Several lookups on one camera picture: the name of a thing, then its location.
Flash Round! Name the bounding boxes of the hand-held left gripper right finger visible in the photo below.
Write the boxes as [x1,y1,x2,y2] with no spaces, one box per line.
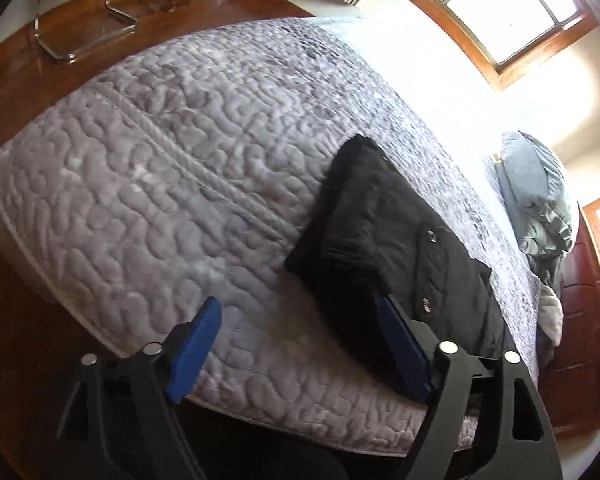
[375,296,563,480]

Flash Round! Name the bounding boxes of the black pants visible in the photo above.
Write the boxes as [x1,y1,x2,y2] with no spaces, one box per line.
[285,134,518,402]

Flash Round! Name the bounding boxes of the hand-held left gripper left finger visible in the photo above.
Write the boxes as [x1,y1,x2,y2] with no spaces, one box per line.
[55,296,223,480]

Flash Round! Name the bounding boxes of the grey-green duvet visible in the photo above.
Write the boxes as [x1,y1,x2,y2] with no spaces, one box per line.
[517,132,581,261]

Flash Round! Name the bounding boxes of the dark grey cloth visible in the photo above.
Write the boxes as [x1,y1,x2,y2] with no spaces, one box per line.
[527,254,563,307]

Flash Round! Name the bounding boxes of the white plush pillow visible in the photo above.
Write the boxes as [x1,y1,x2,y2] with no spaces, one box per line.
[536,284,565,349]

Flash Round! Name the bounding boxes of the dark wooden headboard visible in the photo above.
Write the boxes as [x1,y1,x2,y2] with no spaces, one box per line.
[537,205,600,436]

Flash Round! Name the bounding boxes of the light blue pillow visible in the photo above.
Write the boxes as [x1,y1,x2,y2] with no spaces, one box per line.
[495,131,551,213]

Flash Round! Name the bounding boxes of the lilac quilted bedspread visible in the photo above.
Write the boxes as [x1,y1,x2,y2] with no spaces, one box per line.
[0,16,541,453]

